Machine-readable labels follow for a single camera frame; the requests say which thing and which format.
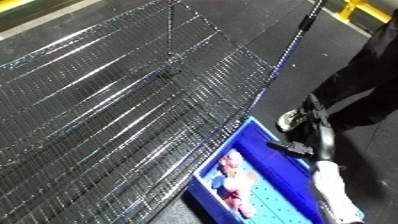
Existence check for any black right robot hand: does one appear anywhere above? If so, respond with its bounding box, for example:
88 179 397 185
264 93 338 164

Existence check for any pink soft toy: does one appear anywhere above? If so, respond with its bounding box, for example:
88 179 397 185
209 150 262 218

